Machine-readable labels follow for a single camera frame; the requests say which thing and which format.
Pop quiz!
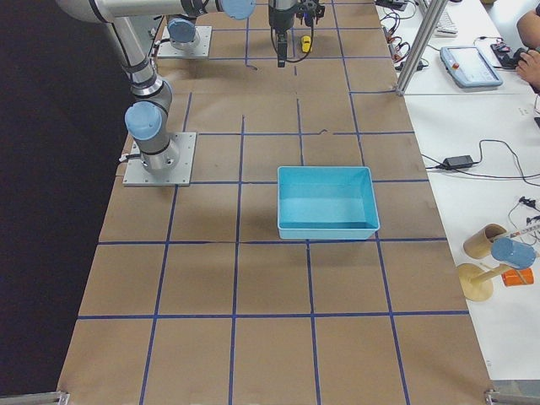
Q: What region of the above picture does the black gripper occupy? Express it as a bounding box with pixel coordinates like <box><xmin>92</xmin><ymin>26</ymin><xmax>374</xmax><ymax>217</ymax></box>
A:
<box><xmin>296</xmin><ymin>0</ymin><xmax>325</xmax><ymax>18</ymax></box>
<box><xmin>268</xmin><ymin>0</ymin><xmax>295</xmax><ymax>68</ymax></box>

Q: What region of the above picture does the yellow beetle toy car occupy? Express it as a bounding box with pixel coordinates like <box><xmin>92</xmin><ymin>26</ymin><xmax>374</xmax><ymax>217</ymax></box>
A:
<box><xmin>300</xmin><ymin>35</ymin><xmax>312</xmax><ymax>54</ymax></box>

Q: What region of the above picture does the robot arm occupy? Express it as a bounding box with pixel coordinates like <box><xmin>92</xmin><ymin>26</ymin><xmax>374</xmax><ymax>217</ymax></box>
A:
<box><xmin>167</xmin><ymin>1</ymin><xmax>326</xmax><ymax>49</ymax></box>
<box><xmin>57</xmin><ymin>0</ymin><xmax>256</xmax><ymax>184</ymax></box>

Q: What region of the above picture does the person's hand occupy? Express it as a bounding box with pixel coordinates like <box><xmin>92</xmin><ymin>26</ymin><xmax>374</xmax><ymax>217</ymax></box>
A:
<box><xmin>516</xmin><ymin>49</ymin><xmax>539</xmax><ymax>88</ymax></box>

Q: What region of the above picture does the white keyboard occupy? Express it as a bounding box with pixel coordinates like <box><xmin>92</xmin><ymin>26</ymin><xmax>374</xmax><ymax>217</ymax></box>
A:
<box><xmin>434</xmin><ymin>10</ymin><xmax>458</xmax><ymax>37</ymax></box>

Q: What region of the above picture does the teach pendant tablet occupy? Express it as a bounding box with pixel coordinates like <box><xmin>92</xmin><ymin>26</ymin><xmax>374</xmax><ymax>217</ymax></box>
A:
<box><xmin>440</xmin><ymin>46</ymin><xmax>503</xmax><ymax>89</ymax></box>

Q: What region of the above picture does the light blue plastic bin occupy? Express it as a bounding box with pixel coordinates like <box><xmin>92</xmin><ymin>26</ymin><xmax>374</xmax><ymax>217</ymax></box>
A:
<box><xmin>277</xmin><ymin>166</ymin><xmax>380</xmax><ymax>240</ymax></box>

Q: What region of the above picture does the black power adapter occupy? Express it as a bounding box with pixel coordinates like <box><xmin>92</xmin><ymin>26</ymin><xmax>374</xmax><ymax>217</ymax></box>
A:
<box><xmin>441</xmin><ymin>155</ymin><xmax>475</xmax><ymax>170</ymax></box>

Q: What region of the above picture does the wooden cylinder cup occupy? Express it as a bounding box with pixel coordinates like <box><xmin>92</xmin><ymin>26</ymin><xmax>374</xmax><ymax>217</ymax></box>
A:
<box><xmin>462</xmin><ymin>224</ymin><xmax>506</xmax><ymax>259</ymax></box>

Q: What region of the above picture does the wooden stand with rod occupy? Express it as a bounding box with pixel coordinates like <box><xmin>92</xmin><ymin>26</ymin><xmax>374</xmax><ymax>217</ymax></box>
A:
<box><xmin>456</xmin><ymin>263</ymin><xmax>511</xmax><ymax>302</ymax></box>

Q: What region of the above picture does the blue plastic cup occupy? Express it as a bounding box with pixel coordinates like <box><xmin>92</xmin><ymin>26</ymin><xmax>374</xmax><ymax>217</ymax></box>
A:
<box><xmin>491</xmin><ymin>238</ymin><xmax>537</xmax><ymax>270</ymax></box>

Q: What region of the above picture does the orange plastic cup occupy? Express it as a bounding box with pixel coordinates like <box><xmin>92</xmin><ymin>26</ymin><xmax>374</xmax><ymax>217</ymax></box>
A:
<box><xmin>501</xmin><ymin>267</ymin><xmax>534</xmax><ymax>287</ymax></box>

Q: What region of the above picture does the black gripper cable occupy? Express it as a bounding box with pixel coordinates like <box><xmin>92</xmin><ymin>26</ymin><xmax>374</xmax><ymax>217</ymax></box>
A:
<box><xmin>284</xmin><ymin>12</ymin><xmax>316</xmax><ymax>64</ymax></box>

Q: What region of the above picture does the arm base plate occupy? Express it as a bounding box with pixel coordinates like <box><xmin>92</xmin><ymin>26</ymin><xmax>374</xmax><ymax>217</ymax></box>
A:
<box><xmin>122</xmin><ymin>132</ymin><xmax>197</xmax><ymax>186</ymax></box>
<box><xmin>157</xmin><ymin>25</ymin><xmax>212</xmax><ymax>59</ymax></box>

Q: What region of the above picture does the aluminium frame post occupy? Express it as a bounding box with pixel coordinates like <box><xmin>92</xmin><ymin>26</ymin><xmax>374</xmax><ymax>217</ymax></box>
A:
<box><xmin>395</xmin><ymin>0</ymin><xmax>447</xmax><ymax>95</ymax></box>

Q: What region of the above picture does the aluminium corner bracket right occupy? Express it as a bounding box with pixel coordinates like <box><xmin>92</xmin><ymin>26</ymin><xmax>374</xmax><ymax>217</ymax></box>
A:
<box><xmin>484</xmin><ymin>380</ymin><xmax>539</xmax><ymax>405</ymax></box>

